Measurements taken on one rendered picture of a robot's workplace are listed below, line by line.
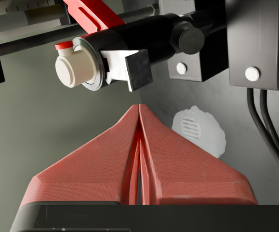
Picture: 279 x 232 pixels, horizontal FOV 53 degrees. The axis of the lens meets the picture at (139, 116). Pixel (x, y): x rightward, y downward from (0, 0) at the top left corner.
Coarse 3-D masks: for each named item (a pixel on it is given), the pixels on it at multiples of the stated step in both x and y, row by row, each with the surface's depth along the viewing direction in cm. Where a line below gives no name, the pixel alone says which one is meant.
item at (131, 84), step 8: (128, 56) 11; (136, 56) 11; (144, 56) 11; (128, 64) 11; (136, 64) 11; (144, 64) 11; (128, 72) 11; (136, 72) 11; (144, 72) 11; (128, 80) 11; (136, 80) 11; (144, 80) 11; (136, 88) 11
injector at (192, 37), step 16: (160, 16) 16; (176, 16) 17; (192, 16) 18; (208, 16) 19; (224, 16) 20; (96, 32) 14; (112, 32) 14; (128, 32) 14; (144, 32) 15; (160, 32) 16; (176, 32) 15; (192, 32) 14; (208, 32) 19; (96, 48) 13; (112, 48) 14; (128, 48) 14; (144, 48) 15; (160, 48) 16; (176, 48) 16; (192, 48) 15; (96, 64) 13; (96, 80) 14
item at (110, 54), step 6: (102, 54) 13; (108, 54) 13; (114, 54) 12; (120, 54) 12; (126, 54) 12; (108, 60) 13; (114, 60) 13; (120, 60) 12; (114, 66) 13; (120, 66) 12; (108, 72) 13; (114, 72) 13; (120, 72) 13; (150, 72) 12; (108, 78) 14; (114, 78) 13; (120, 78) 13; (150, 78) 12
